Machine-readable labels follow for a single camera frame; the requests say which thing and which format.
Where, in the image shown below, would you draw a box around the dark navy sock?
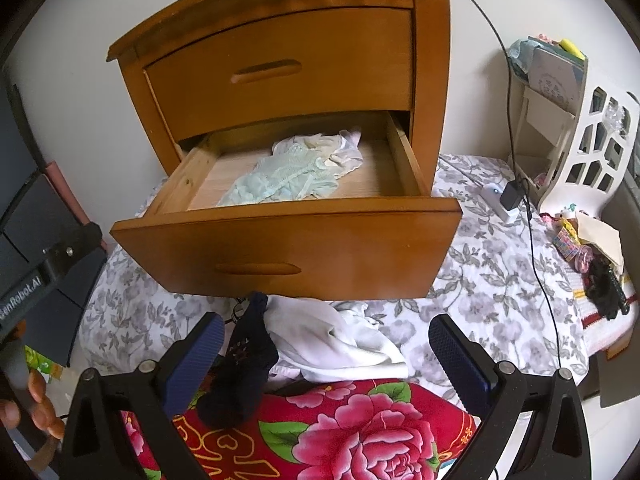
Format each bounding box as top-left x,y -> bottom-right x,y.
196,292 -> 279,429

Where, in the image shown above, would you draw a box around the white cloth garment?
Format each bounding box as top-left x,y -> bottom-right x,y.
264,295 -> 410,384

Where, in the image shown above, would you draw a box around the cream white garment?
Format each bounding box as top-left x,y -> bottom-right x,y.
272,127 -> 363,179

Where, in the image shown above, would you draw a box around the person's left hand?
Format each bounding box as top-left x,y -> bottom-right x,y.
1,370 -> 65,441

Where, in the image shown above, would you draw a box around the dark blue cabinet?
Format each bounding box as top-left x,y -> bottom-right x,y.
1,82 -> 106,366

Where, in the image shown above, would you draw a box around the red floral blanket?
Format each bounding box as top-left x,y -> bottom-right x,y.
121,378 -> 478,480

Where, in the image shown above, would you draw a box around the grey floral bed sheet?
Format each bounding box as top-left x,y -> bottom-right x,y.
77,154 -> 589,402

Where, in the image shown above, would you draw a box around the wooden lower drawer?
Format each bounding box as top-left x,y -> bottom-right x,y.
111,112 -> 462,300

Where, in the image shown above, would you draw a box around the wooden drawer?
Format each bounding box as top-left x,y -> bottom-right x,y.
111,112 -> 462,300
146,8 -> 412,141

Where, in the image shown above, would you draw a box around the black cloth item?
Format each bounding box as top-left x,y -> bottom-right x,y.
584,258 -> 630,321

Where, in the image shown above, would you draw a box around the colourful fabric pile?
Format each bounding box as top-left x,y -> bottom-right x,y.
551,210 -> 625,275

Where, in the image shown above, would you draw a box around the black charger adapter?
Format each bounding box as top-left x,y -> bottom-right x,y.
500,179 -> 524,211

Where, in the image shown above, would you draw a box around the white small device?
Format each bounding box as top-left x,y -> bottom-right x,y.
480,183 -> 518,223

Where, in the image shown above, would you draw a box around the white plastic storage rack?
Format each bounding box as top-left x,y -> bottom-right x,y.
508,37 -> 639,217

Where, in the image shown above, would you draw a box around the light green lace garment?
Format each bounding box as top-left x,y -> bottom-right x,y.
217,145 -> 338,207

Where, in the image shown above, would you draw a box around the wooden nightstand cabinet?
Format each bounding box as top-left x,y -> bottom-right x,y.
107,0 -> 450,180

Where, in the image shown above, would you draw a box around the wooden upper drawer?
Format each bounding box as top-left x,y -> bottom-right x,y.
146,8 -> 412,141

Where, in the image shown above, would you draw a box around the black power cable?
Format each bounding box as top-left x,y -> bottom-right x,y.
449,0 -> 569,376

